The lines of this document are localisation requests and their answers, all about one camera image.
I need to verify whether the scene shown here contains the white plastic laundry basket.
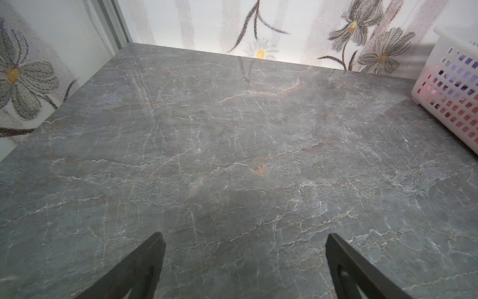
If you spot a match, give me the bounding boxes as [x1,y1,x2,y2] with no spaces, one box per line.
[412,26,478,153]

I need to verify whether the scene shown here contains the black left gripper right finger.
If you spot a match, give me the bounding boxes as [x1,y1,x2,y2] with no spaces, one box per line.
[326,233,411,299]

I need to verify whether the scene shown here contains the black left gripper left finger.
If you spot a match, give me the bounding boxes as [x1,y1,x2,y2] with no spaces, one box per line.
[77,232,166,299]

